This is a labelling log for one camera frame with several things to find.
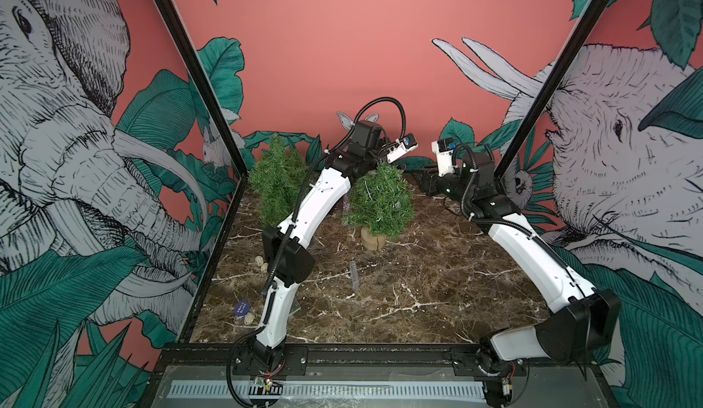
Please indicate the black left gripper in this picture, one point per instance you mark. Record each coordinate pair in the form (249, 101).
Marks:
(380, 142)

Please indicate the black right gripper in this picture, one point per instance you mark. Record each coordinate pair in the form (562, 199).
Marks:
(432, 182)

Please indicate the small green christmas tree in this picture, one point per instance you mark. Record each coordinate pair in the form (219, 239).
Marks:
(381, 205)

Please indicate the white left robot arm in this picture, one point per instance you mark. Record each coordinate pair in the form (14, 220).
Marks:
(328, 179)

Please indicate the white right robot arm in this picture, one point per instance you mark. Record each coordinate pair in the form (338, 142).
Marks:
(582, 317)

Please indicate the large green christmas tree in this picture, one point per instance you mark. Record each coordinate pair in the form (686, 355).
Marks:
(276, 178)

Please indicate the clear plastic tube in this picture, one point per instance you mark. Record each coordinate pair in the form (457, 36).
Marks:
(354, 273)

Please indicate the purple round cap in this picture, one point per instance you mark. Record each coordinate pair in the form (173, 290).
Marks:
(242, 309)

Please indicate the white ventilation grille strip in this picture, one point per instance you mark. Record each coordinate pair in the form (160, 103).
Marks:
(338, 390)

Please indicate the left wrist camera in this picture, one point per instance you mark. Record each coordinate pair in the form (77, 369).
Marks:
(401, 147)

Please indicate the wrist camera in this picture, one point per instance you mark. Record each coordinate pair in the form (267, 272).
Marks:
(401, 147)
(444, 149)

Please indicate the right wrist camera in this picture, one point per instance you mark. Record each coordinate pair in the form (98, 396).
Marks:
(444, 149)

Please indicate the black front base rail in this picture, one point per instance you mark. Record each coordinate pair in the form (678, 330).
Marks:
(297, 358)

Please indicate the black left corner post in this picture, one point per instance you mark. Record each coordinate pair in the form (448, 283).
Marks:
(178, 32)

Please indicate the black corner post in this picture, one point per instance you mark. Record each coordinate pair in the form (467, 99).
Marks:
(588, 20)
(178, 32)

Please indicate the black right corner post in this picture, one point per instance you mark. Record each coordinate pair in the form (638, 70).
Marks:
(588, 20)

